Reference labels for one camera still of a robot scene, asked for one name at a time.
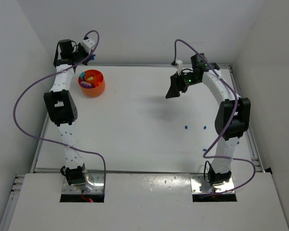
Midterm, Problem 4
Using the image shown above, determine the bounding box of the teal lego brick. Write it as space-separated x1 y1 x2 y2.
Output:
79 72 86 81

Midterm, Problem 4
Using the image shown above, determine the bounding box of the purple lego brick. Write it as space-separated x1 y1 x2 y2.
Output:
80 81 92 89

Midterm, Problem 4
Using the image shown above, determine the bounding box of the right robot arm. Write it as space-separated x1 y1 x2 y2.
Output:
165 54 251 186

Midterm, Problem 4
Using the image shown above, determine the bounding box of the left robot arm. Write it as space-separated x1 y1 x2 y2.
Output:
43 37 96 190

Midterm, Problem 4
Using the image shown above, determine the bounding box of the orange divided container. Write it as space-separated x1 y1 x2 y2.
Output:
78 69 105 97

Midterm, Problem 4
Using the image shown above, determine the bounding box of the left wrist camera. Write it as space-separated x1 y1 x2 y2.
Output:
80 38 96 53

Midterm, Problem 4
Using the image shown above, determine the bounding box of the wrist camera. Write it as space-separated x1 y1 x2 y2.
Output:
80 38 96 53
171 59 183 75

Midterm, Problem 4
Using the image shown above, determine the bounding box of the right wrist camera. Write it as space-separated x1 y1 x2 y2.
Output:
171 59 183 75

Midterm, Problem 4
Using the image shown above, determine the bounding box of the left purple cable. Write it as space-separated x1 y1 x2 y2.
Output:
13 30 106 191

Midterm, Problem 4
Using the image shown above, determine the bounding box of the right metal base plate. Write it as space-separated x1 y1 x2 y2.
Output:
190 174 235 194

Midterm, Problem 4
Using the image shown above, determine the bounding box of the metal base plate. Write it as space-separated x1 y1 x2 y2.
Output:
190 174 235 194
61 173 104 194

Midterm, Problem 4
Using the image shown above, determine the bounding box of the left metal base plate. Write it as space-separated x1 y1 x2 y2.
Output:
61 173 104 194

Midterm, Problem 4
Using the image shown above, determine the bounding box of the aluminium table frame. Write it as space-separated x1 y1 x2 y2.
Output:
0 63 273 231

